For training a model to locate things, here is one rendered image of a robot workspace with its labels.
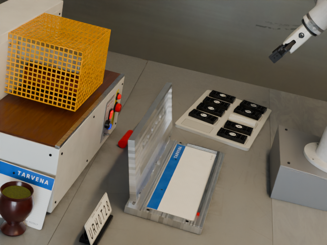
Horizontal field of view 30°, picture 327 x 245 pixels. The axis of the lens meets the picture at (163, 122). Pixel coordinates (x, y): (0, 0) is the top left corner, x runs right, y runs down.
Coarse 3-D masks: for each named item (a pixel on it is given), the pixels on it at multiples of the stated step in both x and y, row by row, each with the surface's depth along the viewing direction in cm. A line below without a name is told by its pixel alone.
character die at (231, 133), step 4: (220, 128) 211; (224, 128) 212; (220, 132) 209; (224, 132) 209; (228, 132) 210; (232, 132) 210; (236, 132) 211; (220, 136) 208; (224, 136) 208; (228, 136) 207; (232, 136) 208; (236, 136) 209; (240, 136) 209; (244, 136) 210; (236, 140) 207; (240, 140) 206; (244, 140) 206
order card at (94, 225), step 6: (102, 198) 152; (108, 198) 155; (102, 204) 151; (108, 204) 154; (96, 210) 147; (102, 210) 150; (108, 210) 154; (90, 216) 144; (96, 216) 147; (102, 216) 150; (108, 216) 153; (90, 222) 143; (96, 222) 146; (102, 222) 150; (90, 228) 142; (96, 228) 146; (90, 234) 142; (96, 234) 145; (90, 240) 142
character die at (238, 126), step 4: (224, 124) 215; (228, 124) 216; (232, 124) 217; (236, 124) 217; (240, 124) 218; (228, 128) 215; (232, 128) 214; (236, 128) 214; (240, 128) 215; (244, 128) 216; (248, 128) 216; (252, 128) 217; (240, 132) 214; (244, 132) 213; (248, 132) 213
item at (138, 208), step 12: (168, 144) 194; (168, 156) 186; (156, 168) 179; (216, 168) 185; (156, 180) 172; (216, 180) 178; (144, 192) 165; (132, 204) 158; (144, 204) 160; (204, 204) 165; (144, 216) 158; (156, 216) 157; (168, 216) 157; (204, 216) 160; (180, 228) 157; (192, 228) 156
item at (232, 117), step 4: (232, 116) 223; (236, 116) 224; (232, 120) 222; (236, 120) 222; (240, 120) 221; (244, 120) 222; (248, 120) 223; (252, 120) 223; (248, 124) 221; (252, 124) 221
